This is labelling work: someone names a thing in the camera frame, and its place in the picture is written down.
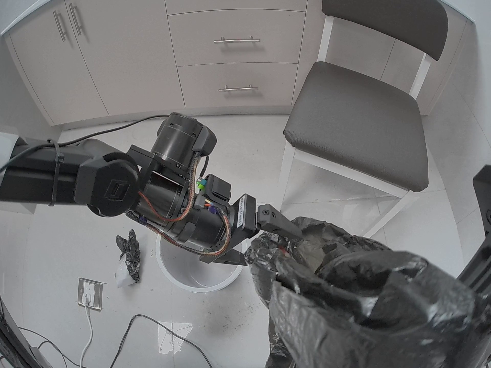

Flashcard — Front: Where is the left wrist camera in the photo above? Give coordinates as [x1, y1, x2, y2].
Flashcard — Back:
[205, 174, 232, 203]

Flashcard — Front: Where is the black plastic bag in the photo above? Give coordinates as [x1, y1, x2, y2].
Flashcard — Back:
[244, 215, 478, 368]

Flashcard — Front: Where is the white trash bin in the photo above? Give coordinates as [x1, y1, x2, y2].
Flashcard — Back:
[155, 236, 246, 293]

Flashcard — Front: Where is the black cable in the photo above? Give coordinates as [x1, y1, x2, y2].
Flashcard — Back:
[48, 114, 171, 146]
[110, 314, 213, 368]

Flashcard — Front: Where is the grey chair with white legs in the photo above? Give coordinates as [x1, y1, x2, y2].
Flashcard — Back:
[274, 0, 449, 240]

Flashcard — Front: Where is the beige cabinet with drawers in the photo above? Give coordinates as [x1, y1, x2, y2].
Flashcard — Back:
[1, 0, 476, 131]

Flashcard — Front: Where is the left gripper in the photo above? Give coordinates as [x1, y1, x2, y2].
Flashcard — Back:
[183, 192, 308, 266]

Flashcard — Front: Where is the white power cable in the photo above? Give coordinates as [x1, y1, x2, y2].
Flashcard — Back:
[79, 295, 96, 368]

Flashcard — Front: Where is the black plastic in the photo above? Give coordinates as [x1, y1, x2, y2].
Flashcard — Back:
[116, 229, 142, 283]

